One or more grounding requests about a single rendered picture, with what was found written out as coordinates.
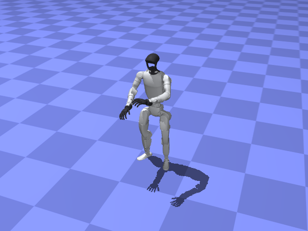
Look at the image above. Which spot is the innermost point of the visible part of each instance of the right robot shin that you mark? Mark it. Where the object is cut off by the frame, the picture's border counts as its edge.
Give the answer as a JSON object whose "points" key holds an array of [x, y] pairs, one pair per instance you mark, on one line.
{"points": [[146, 144]]}

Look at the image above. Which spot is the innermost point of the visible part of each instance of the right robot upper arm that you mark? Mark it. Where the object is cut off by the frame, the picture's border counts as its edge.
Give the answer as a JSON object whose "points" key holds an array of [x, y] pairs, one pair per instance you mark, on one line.
{"points": [[137, 82]]}

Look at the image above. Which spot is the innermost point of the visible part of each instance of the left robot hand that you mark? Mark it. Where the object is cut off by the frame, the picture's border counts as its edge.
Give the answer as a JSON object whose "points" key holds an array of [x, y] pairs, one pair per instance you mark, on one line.
{"points": [[141, 101]]}

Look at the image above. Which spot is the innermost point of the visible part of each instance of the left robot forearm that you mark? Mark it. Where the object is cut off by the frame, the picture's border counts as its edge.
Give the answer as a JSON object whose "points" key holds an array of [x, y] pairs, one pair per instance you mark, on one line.
{"points": [[160, 98]]}

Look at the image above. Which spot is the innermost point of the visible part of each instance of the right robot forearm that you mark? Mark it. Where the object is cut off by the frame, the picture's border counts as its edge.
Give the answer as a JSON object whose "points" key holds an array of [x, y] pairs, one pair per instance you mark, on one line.
{"points": [[130, 98]]}

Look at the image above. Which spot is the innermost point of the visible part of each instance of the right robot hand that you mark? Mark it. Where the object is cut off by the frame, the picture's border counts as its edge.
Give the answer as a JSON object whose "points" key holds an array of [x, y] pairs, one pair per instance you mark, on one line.
{"points": [[124, 112]]}

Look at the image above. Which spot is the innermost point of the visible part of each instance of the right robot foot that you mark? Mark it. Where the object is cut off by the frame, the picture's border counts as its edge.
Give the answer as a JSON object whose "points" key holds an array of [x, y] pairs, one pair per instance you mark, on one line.
{"points": [[143, 156]]}

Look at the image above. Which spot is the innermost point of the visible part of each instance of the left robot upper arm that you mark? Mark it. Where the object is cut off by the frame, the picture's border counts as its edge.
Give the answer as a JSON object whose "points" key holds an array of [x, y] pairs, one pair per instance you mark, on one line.
{"points": [[167, 84]]}

